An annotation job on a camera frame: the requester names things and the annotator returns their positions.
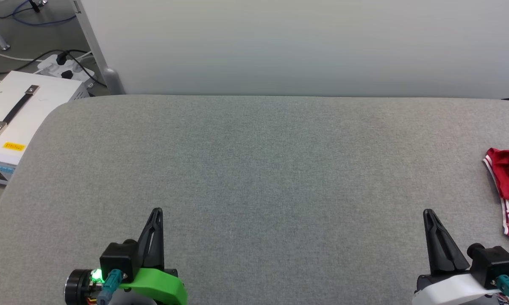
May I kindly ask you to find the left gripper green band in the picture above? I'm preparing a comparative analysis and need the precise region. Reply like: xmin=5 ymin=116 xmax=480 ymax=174
xmin=119 ymin=208 xmax=187 ymax=305

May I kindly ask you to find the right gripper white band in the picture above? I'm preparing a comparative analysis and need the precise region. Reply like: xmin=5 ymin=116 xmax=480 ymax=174
xmin=412 ymin=209 xmax=503 ymax=305

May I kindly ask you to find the white power strip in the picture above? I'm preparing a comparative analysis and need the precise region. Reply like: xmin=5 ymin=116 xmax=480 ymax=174
xmin=37 ymin=53 xmax=95 ymax=83

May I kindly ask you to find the teal left camera connector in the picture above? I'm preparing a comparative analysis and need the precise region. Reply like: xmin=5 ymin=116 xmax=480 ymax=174
xmin=97 ymin=269 xmax=125 ymax=305

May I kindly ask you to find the white case with black handle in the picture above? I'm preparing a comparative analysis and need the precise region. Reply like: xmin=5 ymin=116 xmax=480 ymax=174
xmin=0 ymin=71 xmax=90 ymax=186

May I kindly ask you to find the black power cable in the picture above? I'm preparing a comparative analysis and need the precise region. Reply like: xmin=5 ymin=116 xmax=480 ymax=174
xmin=0 ymin=50 xmax=108 ymax=87

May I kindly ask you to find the white partition post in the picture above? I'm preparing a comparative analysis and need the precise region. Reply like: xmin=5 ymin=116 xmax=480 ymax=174
xmin=72 ymin=0 xmax=125 ymax=94

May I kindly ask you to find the white power cable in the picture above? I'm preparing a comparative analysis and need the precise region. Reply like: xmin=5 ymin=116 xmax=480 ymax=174
xmin=0 ymin=48 xmax=39 ymax=63

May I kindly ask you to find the blue cable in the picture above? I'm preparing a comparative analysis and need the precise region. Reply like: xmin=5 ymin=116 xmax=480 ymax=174
xmin=0 ymin=0 xmax=77 ymax=27

